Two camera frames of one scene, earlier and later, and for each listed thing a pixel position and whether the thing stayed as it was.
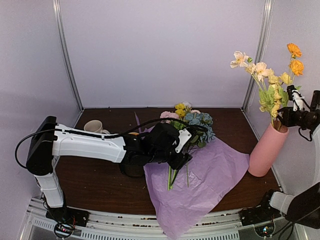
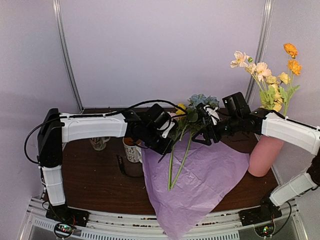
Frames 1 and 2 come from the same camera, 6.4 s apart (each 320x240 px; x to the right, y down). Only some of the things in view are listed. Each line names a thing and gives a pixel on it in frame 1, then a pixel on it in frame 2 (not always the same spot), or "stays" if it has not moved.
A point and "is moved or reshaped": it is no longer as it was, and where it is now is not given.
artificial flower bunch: x=201 y=125 is moved or reshaped
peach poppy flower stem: x=258 y=70 stays
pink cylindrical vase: x=267 y=150 stays
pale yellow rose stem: x=274 y=96 stays
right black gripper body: x=291 y=121 to x=234 y=125
